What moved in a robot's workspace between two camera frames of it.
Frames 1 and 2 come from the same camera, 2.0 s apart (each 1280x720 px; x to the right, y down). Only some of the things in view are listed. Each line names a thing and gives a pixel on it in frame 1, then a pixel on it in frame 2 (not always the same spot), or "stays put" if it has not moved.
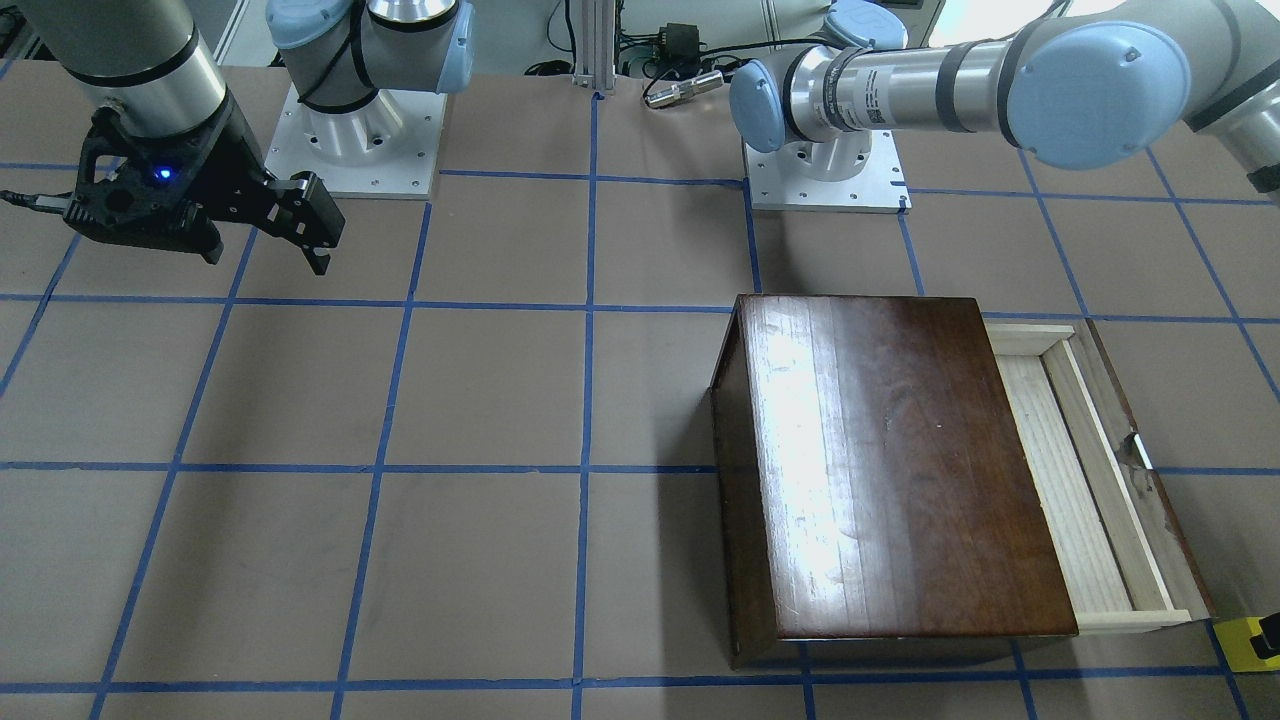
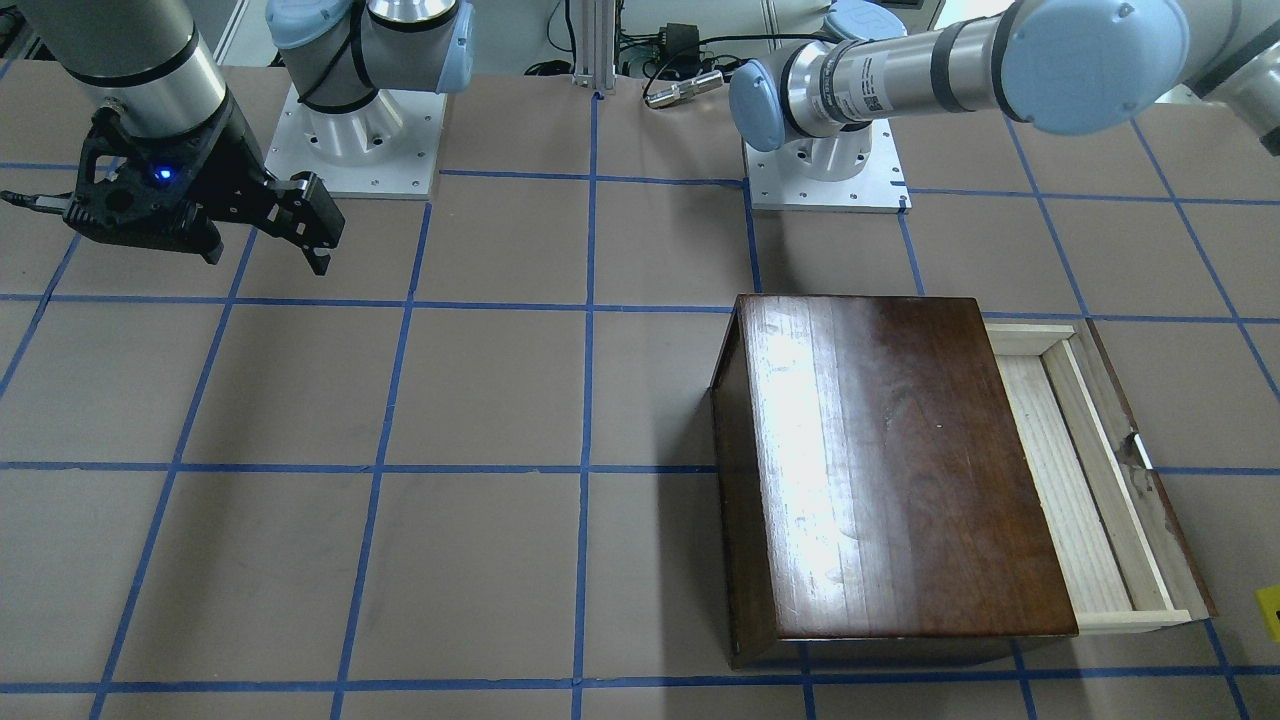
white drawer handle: [1143, 452] stays put
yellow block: [1234, 640] to [1269, 599]
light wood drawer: [1124, 557] stays put
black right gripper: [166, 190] stays put
